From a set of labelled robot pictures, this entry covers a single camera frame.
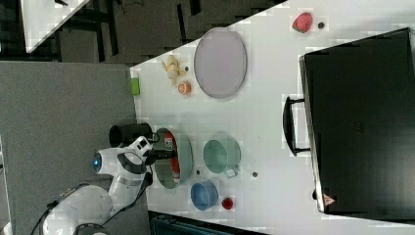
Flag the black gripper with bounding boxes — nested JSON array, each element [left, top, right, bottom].
[[144, 144, 178, 165]]

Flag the red plush ketchup bottle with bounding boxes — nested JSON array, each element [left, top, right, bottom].
[[164, 131, 180, 183]]

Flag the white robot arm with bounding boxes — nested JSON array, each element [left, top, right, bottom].
[[31, 136, 178, 235]]

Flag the green oval strainer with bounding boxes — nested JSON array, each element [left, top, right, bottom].
[[154, 127, 194, 189]]

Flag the dark olive cup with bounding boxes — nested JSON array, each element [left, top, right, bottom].
[[109, 122, 153, 148]]

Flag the green mug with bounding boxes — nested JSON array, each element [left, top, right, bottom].
[[204, 135, 241, 178]]

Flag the blue cup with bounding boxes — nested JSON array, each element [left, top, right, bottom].
[[191, 180, 218, 211]]

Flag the orange slice toy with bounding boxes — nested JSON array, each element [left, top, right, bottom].
[[177, 81, 192, 95]]

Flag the green cylinder toy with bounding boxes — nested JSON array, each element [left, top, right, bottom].
[[131, 72, 140, 96]]

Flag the strawberry toy near cup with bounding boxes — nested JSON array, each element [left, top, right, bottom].
[[221, 197, 234, 210]]

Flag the yellow plush banana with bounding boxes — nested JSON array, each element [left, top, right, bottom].
[[161, 55, 186, 86]]

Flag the lilac round plate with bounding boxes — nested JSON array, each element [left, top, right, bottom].
[[194, 27, 248, 99]]

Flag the strawberry toy near oven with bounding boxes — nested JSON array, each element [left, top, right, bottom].
[[292, 13, 313, 33]]

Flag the black toaster oven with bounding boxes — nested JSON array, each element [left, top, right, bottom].
[[299, 27, 415, 224]]

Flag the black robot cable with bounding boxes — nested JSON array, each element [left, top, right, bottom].
[[30, 182, 89, 235]]

